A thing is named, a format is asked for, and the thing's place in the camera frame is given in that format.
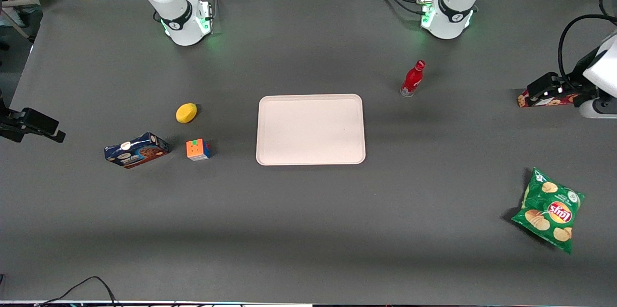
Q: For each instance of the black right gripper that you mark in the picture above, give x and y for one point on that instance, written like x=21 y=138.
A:
x=10 y=126

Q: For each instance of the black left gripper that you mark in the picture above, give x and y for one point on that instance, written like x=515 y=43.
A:
x=572 y=86

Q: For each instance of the red cookie box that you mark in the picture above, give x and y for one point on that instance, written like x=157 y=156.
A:
x=559 y=100

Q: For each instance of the blue cookie box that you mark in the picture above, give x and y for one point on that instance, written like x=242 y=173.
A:
x=137 y=150

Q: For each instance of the beige plastic tray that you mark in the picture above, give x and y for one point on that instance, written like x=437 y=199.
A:
x=311 y=129

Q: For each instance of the green chips bag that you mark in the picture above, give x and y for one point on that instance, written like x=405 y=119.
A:
x=549 y=210

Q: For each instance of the red soda bottle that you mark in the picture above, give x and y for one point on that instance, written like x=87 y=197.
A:
x=412 y=80

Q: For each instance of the yellow lemon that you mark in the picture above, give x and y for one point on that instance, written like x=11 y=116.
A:
x=186 y=113

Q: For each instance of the colourful puzzle cube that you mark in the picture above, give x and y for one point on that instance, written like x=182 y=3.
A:
x=196 y=150

